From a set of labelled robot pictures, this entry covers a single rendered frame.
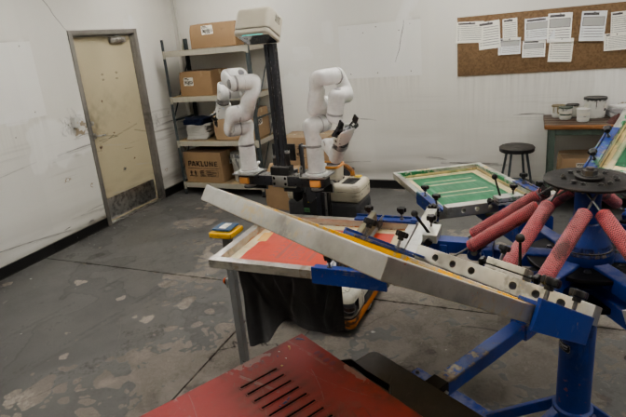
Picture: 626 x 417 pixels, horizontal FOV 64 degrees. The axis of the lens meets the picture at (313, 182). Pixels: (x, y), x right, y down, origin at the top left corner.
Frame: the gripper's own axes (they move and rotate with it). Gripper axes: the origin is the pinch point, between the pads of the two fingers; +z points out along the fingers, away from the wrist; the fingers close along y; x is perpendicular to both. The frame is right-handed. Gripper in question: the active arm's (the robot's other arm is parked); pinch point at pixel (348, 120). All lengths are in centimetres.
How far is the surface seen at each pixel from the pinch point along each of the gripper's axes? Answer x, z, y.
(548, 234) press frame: 97, 11, 24
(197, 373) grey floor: 23, -153, -89
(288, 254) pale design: 34, -30, -54
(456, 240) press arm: 77, 5, -8
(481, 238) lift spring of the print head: 84, 15, -8
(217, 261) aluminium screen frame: 21, -31, -82
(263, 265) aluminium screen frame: 37, -21, -70
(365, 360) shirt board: 95, 18, -78
